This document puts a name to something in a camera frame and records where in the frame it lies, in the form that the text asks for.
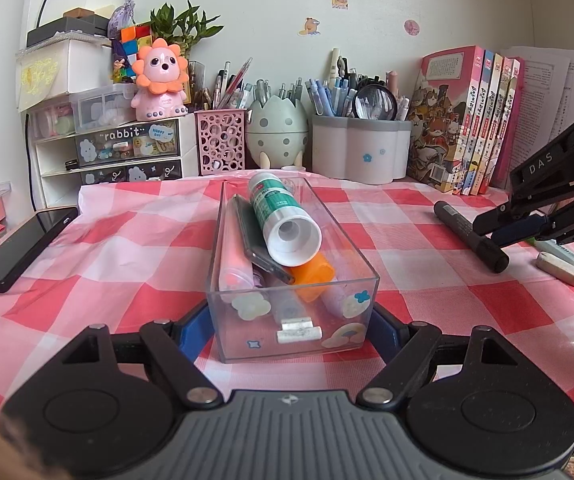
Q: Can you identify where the blue spine comic book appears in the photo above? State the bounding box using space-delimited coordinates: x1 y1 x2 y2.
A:
453 50 494 195

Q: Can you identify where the pink lion toy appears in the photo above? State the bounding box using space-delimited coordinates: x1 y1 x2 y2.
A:
130 38 189 122

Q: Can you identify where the magnifying glass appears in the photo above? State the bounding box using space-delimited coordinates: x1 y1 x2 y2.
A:
352 84 398 120

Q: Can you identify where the pink perforated pen holder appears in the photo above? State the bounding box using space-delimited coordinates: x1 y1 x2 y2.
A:
195 108 247 176

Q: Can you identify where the red pink spine comic book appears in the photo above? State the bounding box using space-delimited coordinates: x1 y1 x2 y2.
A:
470 53 512 195

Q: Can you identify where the white spine comic book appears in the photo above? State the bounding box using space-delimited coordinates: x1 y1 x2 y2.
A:
475 56 514 194

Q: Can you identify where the dirty white eraser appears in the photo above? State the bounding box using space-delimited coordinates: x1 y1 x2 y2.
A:
536 252 574 286

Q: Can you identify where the pink checkered table cloth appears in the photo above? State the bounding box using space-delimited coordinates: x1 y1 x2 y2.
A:
0 176 574 404

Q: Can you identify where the blue grey pen case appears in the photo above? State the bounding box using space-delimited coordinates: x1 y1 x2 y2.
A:
267 286 304 325

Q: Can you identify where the lilac clear gel pen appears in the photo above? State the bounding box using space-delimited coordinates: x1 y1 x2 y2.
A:
321 284 360 318

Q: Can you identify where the black marker pen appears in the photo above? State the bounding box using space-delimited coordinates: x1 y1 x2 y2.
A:
434 200 510 273

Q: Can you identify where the stack of printed papers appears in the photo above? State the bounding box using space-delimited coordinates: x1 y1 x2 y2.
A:
503 47 574 169

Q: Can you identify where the rubik's cube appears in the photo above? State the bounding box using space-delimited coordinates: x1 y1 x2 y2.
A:
111 23 153 84

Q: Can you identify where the orange cap highlighter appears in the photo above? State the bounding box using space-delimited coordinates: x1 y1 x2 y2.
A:
289 252 336 304

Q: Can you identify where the black lead refill case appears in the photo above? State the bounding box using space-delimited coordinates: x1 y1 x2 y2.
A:
232 194 295 285

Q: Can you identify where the grey white flower pen holder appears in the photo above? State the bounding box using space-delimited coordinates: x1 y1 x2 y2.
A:
312 115 412 184

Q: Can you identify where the purple cartoon pen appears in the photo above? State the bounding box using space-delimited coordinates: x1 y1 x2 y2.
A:
252 268 265 288

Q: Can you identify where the white mini drawer unit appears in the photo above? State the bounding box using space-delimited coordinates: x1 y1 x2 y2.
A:
28 84 199 208

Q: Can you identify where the green cap highlighter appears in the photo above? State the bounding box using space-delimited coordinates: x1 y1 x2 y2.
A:
527 237 574 266

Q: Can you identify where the cream spine comic book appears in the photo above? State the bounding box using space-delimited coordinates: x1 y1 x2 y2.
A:
460 50 503 195

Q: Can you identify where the bamboo plant in pot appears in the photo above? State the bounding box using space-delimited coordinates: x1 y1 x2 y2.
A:
149 1 224 110

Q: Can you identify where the black smartphone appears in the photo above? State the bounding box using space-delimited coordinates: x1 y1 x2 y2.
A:
0 206 78 294

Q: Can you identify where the clear plastic organizer tray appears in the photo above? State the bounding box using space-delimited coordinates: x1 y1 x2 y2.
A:
207 172 379 362

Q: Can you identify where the green white glue stick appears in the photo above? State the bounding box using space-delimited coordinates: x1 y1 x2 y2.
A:
248 171 322 268

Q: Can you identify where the green egg pen holder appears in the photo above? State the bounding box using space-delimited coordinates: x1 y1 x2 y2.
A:
246 96 309 169

